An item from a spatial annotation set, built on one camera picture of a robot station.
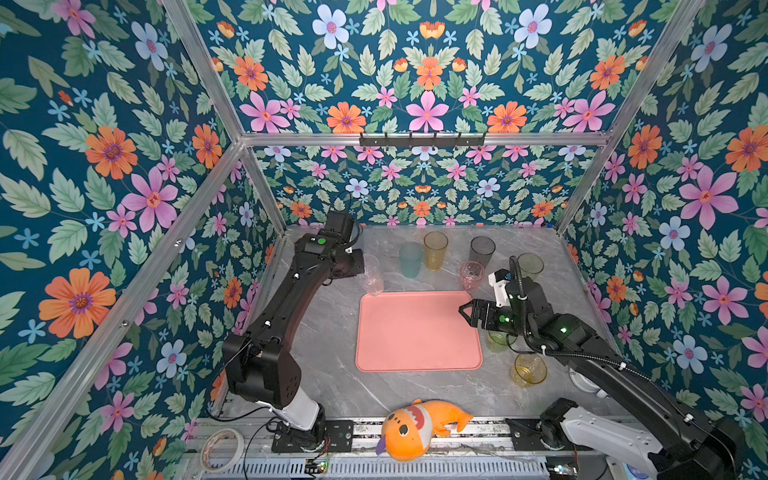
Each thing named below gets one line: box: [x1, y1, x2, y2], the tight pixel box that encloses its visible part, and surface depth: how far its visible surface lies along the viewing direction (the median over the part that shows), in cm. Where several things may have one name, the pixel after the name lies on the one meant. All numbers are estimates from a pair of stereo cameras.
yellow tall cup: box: [424, 231, 449, 271], surface depth 101 cm
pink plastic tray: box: [355, 291, 483, 372], surface depth 90 cm
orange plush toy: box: [376, 399, 474, 462], surface depth 70 cm
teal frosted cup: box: [399, 245, 423, 279], surface depth 103 cm
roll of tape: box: [200, 428, 245, 472], surface depth 72 cm
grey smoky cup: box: [469, 235, 496, 268], surface depth 99 cm
